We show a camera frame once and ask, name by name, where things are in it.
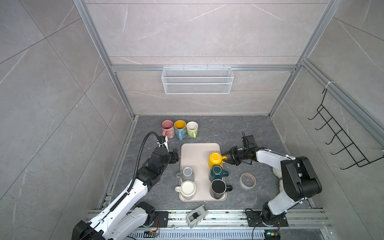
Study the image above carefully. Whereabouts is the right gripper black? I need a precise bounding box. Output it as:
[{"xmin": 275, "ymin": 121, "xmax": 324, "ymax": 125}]
[{"xmin": 221, "ymin": 145, "xmax": 249, "ymax": 166}]

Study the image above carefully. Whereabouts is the yellow mug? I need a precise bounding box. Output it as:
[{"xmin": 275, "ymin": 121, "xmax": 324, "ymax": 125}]
[{"xmin": 209, "ymin": 152, "xmax": 228, "ymax": 168}]

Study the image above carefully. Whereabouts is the dark green mug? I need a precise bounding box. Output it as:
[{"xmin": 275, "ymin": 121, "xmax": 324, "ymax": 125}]
[{"xmin": 209, "ymin": 165, "xmax": 229, "ymax": 182}]

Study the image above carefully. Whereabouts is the pink patterned mug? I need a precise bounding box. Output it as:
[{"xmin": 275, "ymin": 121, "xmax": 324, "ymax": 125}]
[{"xmin": 161, "ymin": 120, "xmax": 175, "ymax": 139}]

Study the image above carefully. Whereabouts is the black mug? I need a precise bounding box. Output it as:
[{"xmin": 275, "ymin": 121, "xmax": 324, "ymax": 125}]
[{"xmin": 210, "ymin": 179, "xmax": 233, "ymax": 200}]

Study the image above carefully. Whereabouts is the blue butterfly mug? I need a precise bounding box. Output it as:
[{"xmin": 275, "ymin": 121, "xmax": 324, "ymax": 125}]
[{"xmin": 174, "ymin": 120, "xmax": 187, "ymax": 141}]

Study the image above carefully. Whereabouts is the light green mug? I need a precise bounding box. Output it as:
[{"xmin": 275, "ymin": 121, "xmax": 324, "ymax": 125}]
[{"xmin": 186, "ymin": 121, "xmax": 199, "ymax": 139}]

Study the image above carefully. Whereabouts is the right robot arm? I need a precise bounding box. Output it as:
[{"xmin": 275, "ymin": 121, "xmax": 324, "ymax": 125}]
[{"xmin": 222, "ymin": 135, "xmax": 323, "ymax": 227}]

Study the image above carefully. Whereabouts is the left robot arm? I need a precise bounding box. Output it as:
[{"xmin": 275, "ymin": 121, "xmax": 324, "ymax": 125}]
[{"xmin": 72, "ymin": 132, "xmax": 179, "ymax": 240}]

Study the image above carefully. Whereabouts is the grey mug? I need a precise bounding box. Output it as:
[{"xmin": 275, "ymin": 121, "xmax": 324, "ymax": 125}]
[{"xmin": 176, "ymin": 167, "xmax": 195, "ymax": 182}]

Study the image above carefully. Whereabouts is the white mug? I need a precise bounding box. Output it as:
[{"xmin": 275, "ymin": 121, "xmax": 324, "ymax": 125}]
[{"xmin": 175, "ymin": 181, "xmax": 196, "ymax": 200}]

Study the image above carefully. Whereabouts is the tape roll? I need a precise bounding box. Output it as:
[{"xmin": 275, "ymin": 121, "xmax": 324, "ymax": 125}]
[{"xmin": 240, "ymin": 173, "xmax": 257, "ymax": 190}]

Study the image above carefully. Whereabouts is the beige plastic tray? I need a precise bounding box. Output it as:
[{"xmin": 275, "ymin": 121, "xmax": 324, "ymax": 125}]
[{"xmin": 179, "ymin": 143, "xmax": 221, "ymax": 202}]

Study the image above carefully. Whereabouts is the white teddy bear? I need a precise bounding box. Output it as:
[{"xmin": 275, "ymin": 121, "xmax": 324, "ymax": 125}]
[{"xmin": 273, "ymin": 168, "xmax": 284, "ymax": 192}]

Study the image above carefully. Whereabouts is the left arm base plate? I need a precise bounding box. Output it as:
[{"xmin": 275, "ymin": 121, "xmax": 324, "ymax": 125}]
[{"xmin": 143, "ymin": 211, "xmax": 169, "ymax": 228}]

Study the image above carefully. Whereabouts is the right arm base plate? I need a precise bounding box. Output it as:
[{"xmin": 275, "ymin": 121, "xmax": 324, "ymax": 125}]
[{"xmin": 245, "ymin": 211, "xmax": 289, "ymax": 228}]

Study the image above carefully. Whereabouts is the grey camera box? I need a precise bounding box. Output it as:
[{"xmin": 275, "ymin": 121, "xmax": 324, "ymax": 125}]
[{"xmin": 186, "ymin": 205, "xmax": 209, "ymax": 229}]

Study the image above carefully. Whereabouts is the white wire mesh basket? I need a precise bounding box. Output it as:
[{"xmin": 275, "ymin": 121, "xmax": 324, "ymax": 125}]
[{"xmin": 162, "ymin": 67, "xmax": 234, "ymax": 95}]

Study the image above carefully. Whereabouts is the black wire hook rack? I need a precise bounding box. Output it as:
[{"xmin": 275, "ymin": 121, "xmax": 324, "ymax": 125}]
[{"xmin": 308, "ymin": 89, "xmax": 384, "ymax": 170}]

